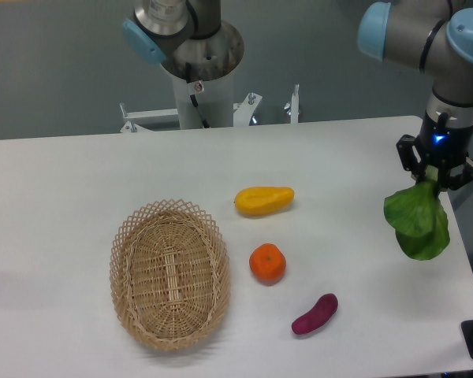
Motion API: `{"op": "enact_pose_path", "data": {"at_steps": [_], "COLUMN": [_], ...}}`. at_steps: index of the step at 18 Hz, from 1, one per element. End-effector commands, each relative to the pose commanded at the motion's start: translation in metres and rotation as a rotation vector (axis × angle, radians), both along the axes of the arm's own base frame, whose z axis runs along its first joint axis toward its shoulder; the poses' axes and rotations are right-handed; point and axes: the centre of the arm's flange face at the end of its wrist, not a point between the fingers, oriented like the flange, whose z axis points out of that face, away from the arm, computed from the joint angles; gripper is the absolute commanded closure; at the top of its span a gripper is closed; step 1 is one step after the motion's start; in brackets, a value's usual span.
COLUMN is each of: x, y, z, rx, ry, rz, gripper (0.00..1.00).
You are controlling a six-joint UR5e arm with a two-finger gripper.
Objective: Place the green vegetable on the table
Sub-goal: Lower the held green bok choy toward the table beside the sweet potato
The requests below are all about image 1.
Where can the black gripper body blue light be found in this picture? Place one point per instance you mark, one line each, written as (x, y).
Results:
(445, 138)

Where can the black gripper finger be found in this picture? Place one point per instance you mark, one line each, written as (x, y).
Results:
(447, 181)
(412, 158)

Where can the green leafy bok choy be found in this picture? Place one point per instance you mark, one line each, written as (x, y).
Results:
(418, 218)

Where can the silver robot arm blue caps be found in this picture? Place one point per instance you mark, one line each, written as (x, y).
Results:
(200, 52)

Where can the yellow papaya half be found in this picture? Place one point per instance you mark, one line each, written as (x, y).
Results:
(262, 201)

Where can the purple sweet potato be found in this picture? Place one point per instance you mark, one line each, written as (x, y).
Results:
(322, 311)

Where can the orange mandarin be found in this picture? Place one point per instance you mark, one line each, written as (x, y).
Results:
(267, 263)

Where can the woven wicker oval basket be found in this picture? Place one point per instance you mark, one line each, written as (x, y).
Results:
(169, 275)

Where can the white upright bracket post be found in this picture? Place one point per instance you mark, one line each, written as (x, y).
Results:
(292, 108)

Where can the white metal mounting frame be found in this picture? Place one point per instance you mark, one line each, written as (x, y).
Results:
(168, 119)

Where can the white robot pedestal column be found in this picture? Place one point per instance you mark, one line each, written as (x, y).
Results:
(204, 103)

